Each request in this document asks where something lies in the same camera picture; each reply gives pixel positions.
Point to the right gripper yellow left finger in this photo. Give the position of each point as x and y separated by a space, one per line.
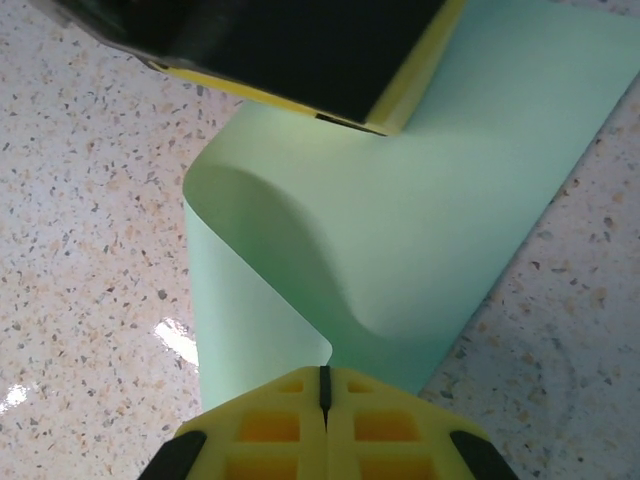
260 430

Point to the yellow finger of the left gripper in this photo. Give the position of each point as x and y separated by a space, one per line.
300 50

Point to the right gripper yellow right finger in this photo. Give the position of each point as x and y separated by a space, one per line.
400 430

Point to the light green paper sheet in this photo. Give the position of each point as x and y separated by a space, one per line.
425 200

